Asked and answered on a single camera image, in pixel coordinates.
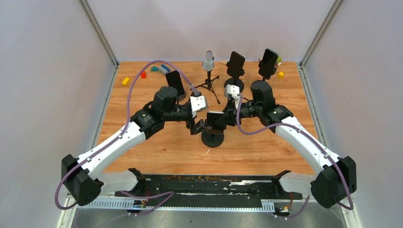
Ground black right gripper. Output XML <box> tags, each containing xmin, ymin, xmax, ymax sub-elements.
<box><xmin>215</xmin><ymin>98</ymin><xmax>261</xmax><ymax>126</ymax></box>

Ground black phone stand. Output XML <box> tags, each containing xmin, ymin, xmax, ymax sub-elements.
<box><xmin>224</xmin><ymin>70</ymin><xmax>245</xmax><ymax>92</ymax></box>
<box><xmin>201</xmin><ymin>127</ymin><xmax>225</xmax><ymax>148</ymax></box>
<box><xmin>250</xmin><ymin>58</ymin><xmax>272</xmax><ymax>91</ymax></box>

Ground grey round stand base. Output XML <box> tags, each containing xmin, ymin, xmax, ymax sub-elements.
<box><xmin>177</xmin><ymin>93</ymin><xmax>186</xmax><ymax>102</ymax></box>

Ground black teal-edged smartphone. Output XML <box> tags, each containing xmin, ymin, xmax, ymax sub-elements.
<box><xmin>258</xmin><ymin>48</ymin><xmax>279</xmax><ymax>80</ymax></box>

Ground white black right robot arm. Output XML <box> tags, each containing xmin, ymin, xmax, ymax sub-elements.
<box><xmin>216</xmin><ymin>80</ymin><xmax>357</xmax><ymax>210</ymax></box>

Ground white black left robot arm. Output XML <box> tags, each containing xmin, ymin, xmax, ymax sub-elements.
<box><xmin>61</xmin><ymin>86</ymin><xmax>208</xmax><ymax>206</ymax></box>

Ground blue grey toy bricks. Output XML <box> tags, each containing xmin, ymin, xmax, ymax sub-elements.
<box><xmin>158</xmin><ymin>64</ymin><xmax>171</xmax><ymax>75</ymax></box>

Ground yellow toy cube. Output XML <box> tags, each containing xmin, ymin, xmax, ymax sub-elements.
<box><xmin>277</xmin><ymin>72</ymin><xmax>284</xmax><ymax>79</ymax></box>

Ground teal toy block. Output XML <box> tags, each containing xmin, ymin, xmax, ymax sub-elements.
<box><xmin>150</xmin><ymin>66</ymin><xmax>159</xmax><ymax>72</ymax></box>

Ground orange toy block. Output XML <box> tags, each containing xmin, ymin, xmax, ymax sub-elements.
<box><xmin>140</xmin><ymin>71</ymin><xmax>147</xmax><ymax>78</ymax></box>

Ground red toy brick car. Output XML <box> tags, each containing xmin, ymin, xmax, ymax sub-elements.
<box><xmin>276</xmin><ymin>57</ymin><xmax>282</xmax><ymax>67</ymax></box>

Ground yellow toy brick left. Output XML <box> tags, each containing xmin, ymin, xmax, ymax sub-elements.
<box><xmin>122</xmin><ymin>77</ymin><xmax>130</xmax><ymax>86</ymax></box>

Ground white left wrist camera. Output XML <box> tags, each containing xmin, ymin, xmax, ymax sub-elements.
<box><xmin>190</xmin><ymin>95</ymin><xmax>209</xmax><ymax>118</ymax></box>

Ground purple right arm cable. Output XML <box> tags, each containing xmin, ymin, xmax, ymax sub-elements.
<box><xmin>235</xmin><ymin>94</ymin><xmax>355</xmax><ymax>220</ymax></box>

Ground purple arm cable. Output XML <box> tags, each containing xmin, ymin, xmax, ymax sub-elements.
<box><xmin>55</xmin><ymin>60</ymin><xmax>201</xmax><ymax>228</ymax></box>
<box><xmin>235</xmin><ymin>94</ymin><xmax>355</xmax><ymax>220</ymax></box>

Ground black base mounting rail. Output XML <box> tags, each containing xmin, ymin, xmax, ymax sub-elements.
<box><xmin>129</xmin><ymin>174</ymin><xmax>303</xmax><ymax>208</ymax></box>

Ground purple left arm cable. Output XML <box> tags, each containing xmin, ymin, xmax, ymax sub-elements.
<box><xmin>55</xmin><ymin>60</ymin><xmax>201</xmax><ymax>228</ymax></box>

